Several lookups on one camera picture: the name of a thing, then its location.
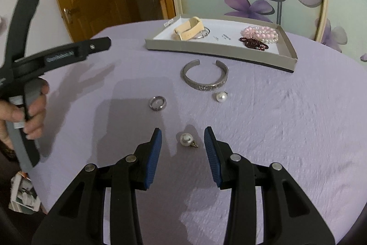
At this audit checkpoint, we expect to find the grey cardboard box tray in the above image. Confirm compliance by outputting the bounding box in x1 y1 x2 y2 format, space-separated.
144 14 299 73

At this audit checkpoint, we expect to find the pink bead bracelet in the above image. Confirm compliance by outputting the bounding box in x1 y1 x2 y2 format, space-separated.
241 26 267 42

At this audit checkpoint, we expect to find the dark red beaded bracelet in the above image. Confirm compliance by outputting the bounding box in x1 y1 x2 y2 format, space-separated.
239 37 270 51

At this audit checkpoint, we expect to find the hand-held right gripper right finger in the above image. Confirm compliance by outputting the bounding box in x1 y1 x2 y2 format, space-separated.
203 126 336 245

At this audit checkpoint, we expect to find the silver ring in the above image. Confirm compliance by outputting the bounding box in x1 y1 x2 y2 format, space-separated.
148 96 167 111

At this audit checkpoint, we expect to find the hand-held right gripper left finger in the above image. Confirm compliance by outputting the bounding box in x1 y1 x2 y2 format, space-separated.
31 127 163 245

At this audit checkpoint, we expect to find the printed paper box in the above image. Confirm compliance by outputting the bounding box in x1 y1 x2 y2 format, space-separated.
8 171 41 212

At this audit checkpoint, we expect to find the thin silver bangle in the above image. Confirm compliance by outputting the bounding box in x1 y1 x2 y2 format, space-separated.
189 27 211 40

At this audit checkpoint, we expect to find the lilac tablecloth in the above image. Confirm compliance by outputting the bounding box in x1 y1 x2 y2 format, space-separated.
27 20 367 245

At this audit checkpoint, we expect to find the beige strap wristwatch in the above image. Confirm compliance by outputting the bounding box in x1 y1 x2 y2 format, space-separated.
173 16 205 40

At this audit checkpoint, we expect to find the person's left hand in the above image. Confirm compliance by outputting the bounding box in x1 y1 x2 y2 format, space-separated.
0 78 50 150

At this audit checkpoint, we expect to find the silver engraved cuff bracelet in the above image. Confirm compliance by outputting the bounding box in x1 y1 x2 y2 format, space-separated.
180 60 229 92

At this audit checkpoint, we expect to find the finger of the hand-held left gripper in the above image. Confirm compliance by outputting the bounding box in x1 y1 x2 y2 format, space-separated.
13 37 112 76
4 0 46 70

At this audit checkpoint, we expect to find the white pearl bracelet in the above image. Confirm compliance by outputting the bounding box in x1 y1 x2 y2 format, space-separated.
256 27 280 44

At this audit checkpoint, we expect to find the brass door handle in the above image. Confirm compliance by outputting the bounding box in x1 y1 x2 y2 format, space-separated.
63 7 78 24

